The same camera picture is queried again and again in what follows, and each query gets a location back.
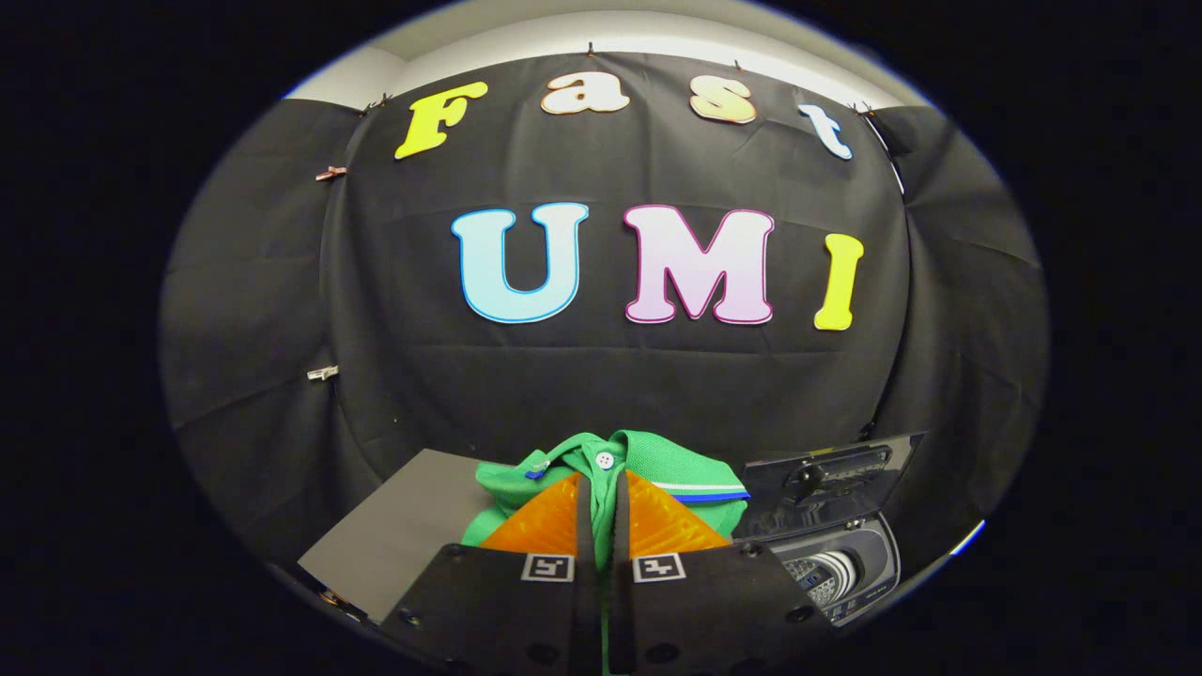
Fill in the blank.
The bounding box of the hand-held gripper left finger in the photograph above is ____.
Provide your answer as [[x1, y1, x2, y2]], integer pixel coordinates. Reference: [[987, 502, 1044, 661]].
[[380, 469, 602, 676]]

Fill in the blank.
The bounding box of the grey cabinet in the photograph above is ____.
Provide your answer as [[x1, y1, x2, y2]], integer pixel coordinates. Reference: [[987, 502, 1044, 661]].
[[298, 449, 527, 625]]

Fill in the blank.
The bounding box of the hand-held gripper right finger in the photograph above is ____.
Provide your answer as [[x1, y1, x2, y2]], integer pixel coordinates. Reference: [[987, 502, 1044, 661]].
[[606, 469, 832, 676]]

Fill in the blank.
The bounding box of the grey washing machine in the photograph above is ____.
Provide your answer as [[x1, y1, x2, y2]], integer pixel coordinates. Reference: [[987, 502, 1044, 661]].
[[765, 512, 902, 628]]

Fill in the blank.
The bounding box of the black backdrop cloth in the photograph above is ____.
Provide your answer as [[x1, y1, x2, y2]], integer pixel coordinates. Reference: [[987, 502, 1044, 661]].
[[160, 52, 1048, 602]]

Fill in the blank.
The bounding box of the dark washing machine lid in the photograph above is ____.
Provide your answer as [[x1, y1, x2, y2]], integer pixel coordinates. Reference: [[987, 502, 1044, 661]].
[[732, 432, 926, 541]]

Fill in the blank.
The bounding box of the green polo shirt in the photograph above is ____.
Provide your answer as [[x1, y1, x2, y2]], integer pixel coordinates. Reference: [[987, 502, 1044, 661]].
[[460, 430, 752, 676]]

